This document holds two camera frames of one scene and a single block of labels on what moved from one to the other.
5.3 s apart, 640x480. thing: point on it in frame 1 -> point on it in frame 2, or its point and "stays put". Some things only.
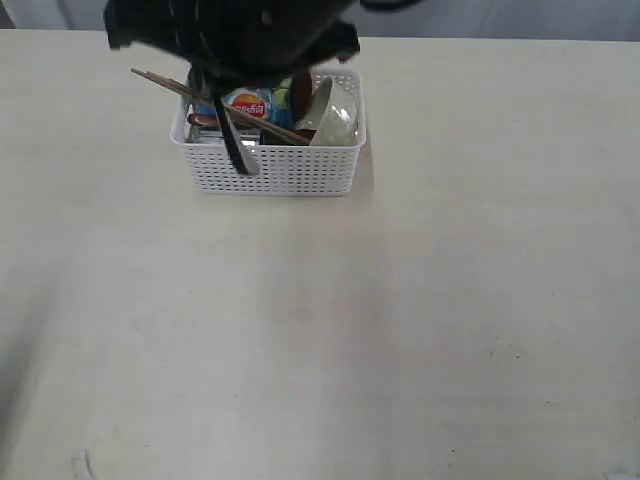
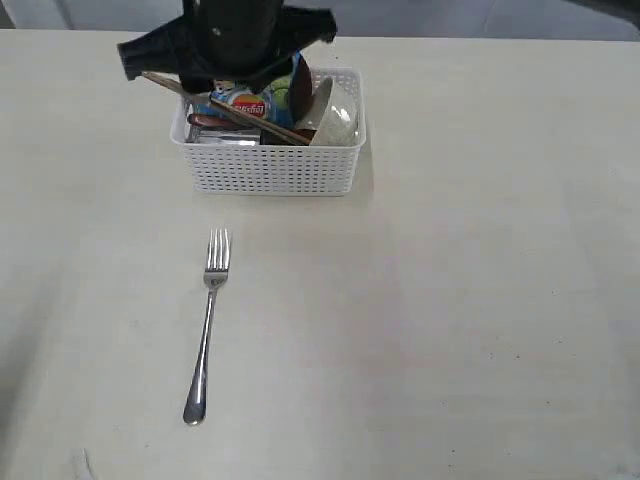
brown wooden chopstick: x=238 y=113 stays put
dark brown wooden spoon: x=268 y=137 stays put
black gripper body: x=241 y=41 -> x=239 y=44
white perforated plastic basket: x=327 y=170 stays put
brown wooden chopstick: x=231 y=110 stays put
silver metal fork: x=214 y=136 -> x=216 y=267
